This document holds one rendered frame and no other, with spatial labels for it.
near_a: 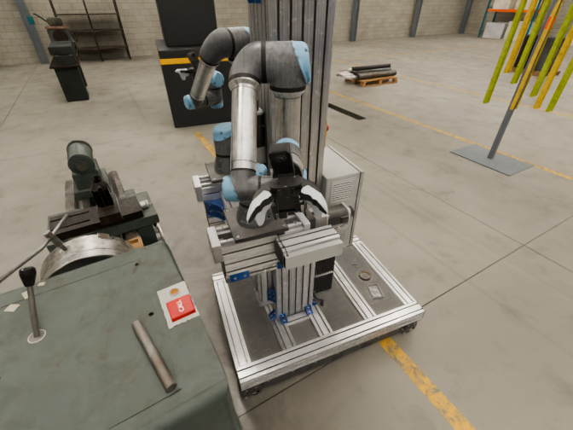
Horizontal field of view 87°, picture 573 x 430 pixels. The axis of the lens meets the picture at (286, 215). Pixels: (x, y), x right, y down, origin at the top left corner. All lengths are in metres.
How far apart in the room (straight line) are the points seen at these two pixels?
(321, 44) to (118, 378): 1.17
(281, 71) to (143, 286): 0.73
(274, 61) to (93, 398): 0.92
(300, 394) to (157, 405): 1.42
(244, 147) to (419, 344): 1.91
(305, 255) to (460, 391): 1.43
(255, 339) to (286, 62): 1.56
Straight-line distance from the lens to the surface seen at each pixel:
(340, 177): 1.45
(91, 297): 0.99
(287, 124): 1.03
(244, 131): 0.89
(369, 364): 2.22
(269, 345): 1.98
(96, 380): 0.82
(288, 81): 0.98
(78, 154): 2.23
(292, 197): 0.64
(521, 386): 2.54
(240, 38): 1.52
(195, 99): 1.73
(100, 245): 1.21
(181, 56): 5.78
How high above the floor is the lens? 1.91
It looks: 36 degrees down
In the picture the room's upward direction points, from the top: straight up
